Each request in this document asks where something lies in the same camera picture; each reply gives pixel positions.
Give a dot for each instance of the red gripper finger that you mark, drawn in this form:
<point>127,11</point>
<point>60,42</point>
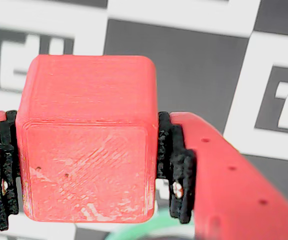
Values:
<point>2,175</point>
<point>221,187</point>

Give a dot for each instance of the red cube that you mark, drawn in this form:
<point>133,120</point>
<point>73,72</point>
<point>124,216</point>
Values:
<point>83,125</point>

